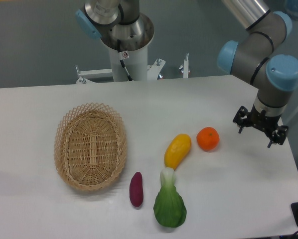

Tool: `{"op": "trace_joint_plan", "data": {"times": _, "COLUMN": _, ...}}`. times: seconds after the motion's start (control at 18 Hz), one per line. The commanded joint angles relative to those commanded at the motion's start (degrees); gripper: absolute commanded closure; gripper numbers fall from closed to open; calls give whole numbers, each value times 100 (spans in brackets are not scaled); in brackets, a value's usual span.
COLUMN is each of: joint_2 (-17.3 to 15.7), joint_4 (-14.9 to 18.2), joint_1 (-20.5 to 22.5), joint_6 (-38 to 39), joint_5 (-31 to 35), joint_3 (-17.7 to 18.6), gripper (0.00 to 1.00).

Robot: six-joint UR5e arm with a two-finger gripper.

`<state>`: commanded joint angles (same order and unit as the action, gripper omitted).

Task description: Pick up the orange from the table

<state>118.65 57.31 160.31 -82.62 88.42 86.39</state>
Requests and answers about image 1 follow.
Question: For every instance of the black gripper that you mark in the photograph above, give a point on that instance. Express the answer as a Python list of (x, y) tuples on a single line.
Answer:
[(259, 120)]

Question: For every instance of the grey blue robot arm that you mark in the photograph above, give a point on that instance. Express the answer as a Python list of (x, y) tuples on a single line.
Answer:
[(252, 61)]

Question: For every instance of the woven wicker basket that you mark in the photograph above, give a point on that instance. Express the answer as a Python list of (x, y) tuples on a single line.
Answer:
[(90, 148)]

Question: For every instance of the green bok choy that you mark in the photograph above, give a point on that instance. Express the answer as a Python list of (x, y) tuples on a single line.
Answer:
[(169, 208)]

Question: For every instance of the purple sweet potato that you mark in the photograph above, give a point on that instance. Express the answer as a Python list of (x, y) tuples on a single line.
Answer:
[(136, 190)]

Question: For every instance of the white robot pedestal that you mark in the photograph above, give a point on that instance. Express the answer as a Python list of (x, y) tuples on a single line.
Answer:
[(128, 44)]

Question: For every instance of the orange fruit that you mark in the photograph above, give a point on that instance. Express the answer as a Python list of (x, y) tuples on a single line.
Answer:
[(208, 138)]

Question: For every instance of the white frame bracket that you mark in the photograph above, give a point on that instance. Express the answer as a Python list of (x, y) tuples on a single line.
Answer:
[(118, 73)]

